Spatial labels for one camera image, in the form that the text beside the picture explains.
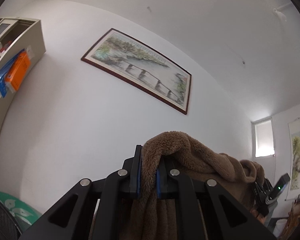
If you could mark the person's right hand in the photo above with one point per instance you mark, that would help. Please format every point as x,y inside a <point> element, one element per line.
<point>256,215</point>

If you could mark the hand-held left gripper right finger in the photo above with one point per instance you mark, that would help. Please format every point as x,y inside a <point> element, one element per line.
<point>158,183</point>

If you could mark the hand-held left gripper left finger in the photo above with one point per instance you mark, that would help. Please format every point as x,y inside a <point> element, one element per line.
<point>139,172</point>

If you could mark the red white box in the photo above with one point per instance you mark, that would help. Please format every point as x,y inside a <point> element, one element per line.
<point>3,47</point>

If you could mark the brown fleece garment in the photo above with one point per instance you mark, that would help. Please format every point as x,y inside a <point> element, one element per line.
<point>150,205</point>

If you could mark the orange box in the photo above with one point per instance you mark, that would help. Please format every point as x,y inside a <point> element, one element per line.
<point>18,71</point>

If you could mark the black mesh chair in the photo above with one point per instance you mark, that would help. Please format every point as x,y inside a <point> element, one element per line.
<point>0,217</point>

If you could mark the bright window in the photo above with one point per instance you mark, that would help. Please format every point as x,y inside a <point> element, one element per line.
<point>263,140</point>

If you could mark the wooden frame furniture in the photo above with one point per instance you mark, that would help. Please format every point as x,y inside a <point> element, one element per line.
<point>297,212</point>

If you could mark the beige cabinet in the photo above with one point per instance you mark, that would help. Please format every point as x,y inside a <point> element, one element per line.
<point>32,35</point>

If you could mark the framed landscape painting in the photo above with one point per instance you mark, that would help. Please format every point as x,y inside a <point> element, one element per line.
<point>140,65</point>

